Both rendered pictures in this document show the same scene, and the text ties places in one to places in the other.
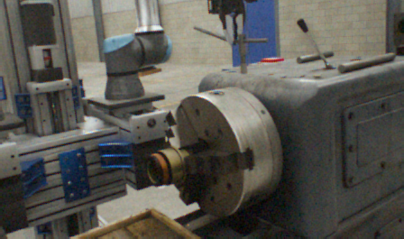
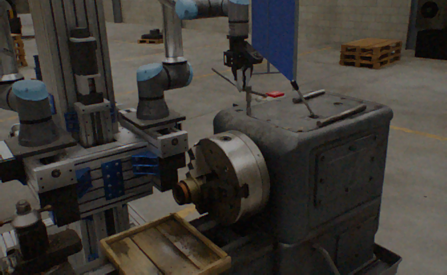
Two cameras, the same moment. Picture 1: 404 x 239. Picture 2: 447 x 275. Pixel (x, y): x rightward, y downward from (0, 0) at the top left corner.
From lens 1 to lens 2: 0.46 m
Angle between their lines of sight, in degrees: 9
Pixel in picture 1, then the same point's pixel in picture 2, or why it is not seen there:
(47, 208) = (92, 204)
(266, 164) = (257, 194)
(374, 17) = not seen: outside the picture
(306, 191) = (285, 212)
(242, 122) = (242, 164)
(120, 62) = (150, 90)
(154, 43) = (178, 72)
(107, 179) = (138, 182)
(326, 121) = (302, 164)
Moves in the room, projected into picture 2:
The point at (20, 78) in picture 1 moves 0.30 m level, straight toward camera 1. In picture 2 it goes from (68, 98) to (76, 117)
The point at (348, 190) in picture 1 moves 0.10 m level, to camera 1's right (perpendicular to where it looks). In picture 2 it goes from (317, 209) to (345, 208)
